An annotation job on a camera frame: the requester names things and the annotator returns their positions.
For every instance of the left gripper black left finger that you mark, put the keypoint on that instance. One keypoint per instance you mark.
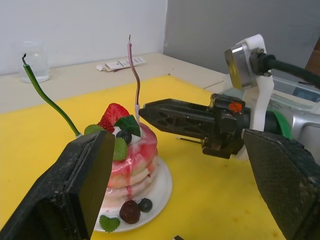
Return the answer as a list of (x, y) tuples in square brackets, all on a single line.
[(57, 190)]

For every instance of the clear plastic match container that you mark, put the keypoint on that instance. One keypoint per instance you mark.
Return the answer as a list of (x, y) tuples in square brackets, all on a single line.
[(295, 95)]

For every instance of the dark red raspberry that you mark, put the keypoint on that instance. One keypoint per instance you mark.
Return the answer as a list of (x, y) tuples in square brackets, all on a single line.
[(129, 212)]

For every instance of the pink layered fruit cake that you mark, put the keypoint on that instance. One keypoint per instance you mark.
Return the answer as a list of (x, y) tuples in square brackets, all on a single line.
[(140, 160)]

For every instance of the clear glass of water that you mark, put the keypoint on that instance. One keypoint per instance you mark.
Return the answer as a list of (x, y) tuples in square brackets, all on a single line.
[(35, 65)]

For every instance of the white round plate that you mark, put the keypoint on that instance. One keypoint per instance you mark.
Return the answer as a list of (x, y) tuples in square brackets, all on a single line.
[(162, 190)]

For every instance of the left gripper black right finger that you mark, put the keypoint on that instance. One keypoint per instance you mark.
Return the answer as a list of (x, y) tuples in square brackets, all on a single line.
[(287, 180)]

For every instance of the green mint leaf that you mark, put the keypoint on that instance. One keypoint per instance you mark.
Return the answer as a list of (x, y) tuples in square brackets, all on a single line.
[(109, 223)]

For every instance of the black match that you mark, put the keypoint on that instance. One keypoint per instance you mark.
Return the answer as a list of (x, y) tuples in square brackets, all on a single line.
[(190, 140)]

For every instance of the yellow mat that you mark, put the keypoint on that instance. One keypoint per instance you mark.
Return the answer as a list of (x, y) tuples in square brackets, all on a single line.
[(212, 195)]

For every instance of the white flat carton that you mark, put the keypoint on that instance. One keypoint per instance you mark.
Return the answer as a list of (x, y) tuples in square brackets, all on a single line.
[(120, 64)]

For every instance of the dark blueberry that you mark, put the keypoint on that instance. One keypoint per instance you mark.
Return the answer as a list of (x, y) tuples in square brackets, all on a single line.
[(145, 205)]

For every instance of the beige table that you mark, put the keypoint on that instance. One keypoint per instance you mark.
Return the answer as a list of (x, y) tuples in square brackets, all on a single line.
[(75, 82)]

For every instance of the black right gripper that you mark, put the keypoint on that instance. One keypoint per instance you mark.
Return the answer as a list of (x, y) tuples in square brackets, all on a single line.
[(227, 130)]

